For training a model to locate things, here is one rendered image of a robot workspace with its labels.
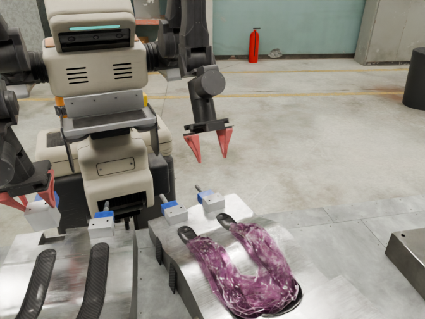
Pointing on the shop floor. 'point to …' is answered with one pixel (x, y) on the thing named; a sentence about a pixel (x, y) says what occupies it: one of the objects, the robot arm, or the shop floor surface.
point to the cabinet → (390, 32)
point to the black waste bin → (415, 81)
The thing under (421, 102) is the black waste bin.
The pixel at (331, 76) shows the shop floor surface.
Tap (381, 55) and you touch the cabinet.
